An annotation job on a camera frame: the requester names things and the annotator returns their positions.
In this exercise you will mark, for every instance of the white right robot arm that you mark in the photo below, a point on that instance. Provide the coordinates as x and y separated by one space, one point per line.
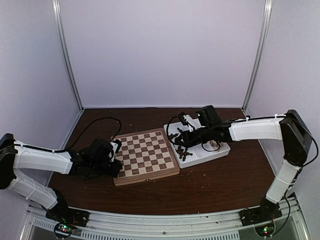
289 128

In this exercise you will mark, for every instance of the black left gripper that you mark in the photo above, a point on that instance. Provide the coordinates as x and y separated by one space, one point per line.
114 172

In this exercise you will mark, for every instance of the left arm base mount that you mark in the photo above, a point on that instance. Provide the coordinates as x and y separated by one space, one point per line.
71 217

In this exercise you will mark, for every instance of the dark chess queen lying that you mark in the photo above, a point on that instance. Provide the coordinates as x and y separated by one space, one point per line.
183 153

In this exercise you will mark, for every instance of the left aluminium frame post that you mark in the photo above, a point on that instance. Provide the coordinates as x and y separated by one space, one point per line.
65 53

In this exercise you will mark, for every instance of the white plastic divided tray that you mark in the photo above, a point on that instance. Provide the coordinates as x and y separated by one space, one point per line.
201 153

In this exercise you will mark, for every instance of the right aluminium frame post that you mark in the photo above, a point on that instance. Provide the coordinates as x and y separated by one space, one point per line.
264 30

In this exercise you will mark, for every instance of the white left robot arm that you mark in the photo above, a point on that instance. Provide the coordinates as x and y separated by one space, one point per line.
16 156

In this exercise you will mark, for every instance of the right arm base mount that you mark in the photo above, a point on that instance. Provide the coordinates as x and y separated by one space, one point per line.
266 211

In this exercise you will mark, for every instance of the aluminium front rail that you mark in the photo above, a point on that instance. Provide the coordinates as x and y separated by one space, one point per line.
225 225

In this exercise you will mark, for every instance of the wooden chess board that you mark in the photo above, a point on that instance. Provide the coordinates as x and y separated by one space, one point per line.
145 155

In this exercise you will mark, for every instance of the pile of white chess pieces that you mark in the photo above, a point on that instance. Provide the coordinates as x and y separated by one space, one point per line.
215 145

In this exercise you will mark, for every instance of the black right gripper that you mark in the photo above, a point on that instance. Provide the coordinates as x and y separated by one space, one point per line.
188 142

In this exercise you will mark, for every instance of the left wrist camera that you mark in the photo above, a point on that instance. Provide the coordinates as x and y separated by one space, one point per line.
116 145

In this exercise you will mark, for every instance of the aluminium frame post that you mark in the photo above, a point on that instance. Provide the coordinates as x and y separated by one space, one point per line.
65 53
264 30

